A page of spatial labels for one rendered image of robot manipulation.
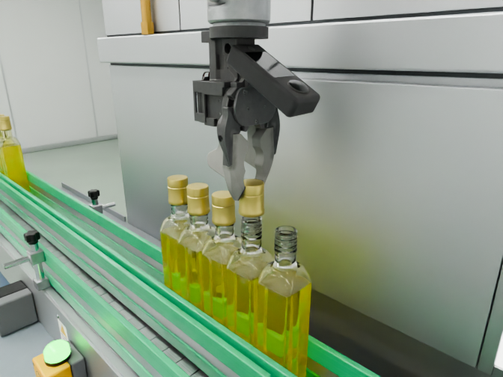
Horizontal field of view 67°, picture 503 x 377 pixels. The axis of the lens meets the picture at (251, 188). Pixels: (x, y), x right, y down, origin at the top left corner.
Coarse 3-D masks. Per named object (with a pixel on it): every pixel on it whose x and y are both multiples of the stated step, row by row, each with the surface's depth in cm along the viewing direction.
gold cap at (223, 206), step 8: (216, 192) 56; (224, 192) 56; (216, 200) 55; (224, 200) 54; (232, 200) 55; (216, 208) 55; (224, 208) 55; (232, 208) 55; (216, 216) 55; (224, 216) 55; (232, 216) 56; (216, 224) 56; (224, 224) 56
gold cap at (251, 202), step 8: (248, 184) 50; (256, 184) 50; (248, 192) 50; (256, 192) 50; (240, 200) 51; (248, 200) 50; (256, 200) 50; (240, 208) 51; (248, 208) 50; (256, 208) 50; (248, 216) 51; (256, 216) 51
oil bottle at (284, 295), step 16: (272, 272) 49; (288, 272) 49; (304, 272) 50; (272, 288) 49; (288, 288) 48; (304, 288) 50; (272, 304) 50; (288, 304) 48; (304, 304) 51; (272, 320) 51; (288, 320) 49; (304, 320) 52; (272, 336) 52; (288, 336) 50; (304, 336) 53; (272, 352) 52; (288, 352) 51; (304, 352) 54; (288, 368) 52; (304, 368) 55
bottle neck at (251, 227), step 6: (246, 222) 51; (252, 222) 51; (258, 222) 52; (246, 228) 52; (252, 228) 51; (258, 228) 52; (246, 234) 52; (252, 234) 52; (258, 234) 52; (246, 240) 52; (252, 240) 52; (258, 240) 52; (246, 246) 53; (252, 246) 52; (258, 246) 53; (246, 252) 53; (252, 252) 53; (258, 252) 53
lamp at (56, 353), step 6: (54, 342) 70; (60, 342) 70; (66, 342) 71; (48, 348) 69; (54, 348) 69; (60, 348) 69; (66, 348) 70; (48, 354) 68; (54, 354) 68; (60, 354) 69; (66, 354) 70; (48, 360) 68; (54, 360) 68; (60, 360) 69; (66, 360) 70; (48, 366) 69; (54, 366) 69
